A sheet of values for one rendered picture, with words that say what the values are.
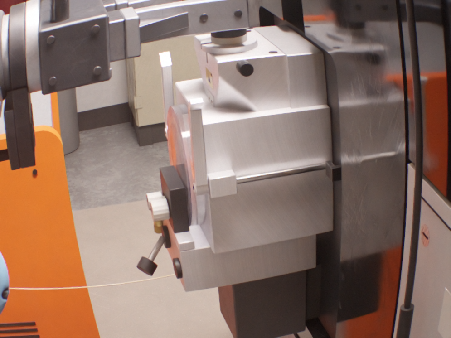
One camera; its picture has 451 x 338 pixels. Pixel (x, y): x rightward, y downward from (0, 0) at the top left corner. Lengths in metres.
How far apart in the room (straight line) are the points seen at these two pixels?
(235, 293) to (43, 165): 0.39
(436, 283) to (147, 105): 3.46
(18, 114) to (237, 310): 0.24
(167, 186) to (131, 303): 0.80
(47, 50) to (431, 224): 0.27
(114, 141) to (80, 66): 3.52
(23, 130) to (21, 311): 0.53
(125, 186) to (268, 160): 2.97
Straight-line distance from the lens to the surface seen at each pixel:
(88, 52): 0.54
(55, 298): 1.08
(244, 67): 0.58
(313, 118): 0.61
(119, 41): 0.55
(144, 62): 3.80
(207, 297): 1.42
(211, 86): 0.62
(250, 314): 0.69
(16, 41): 0.57
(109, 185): 3.60
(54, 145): 0.99
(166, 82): 0.69
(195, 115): 0.58
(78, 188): 3.62
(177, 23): 0.58
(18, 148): 0.60
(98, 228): 1.68
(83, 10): 0.57
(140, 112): 3.87
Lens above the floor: 1.46
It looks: 24 degrees down
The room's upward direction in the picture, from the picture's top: 4 degrees counter-clockwise
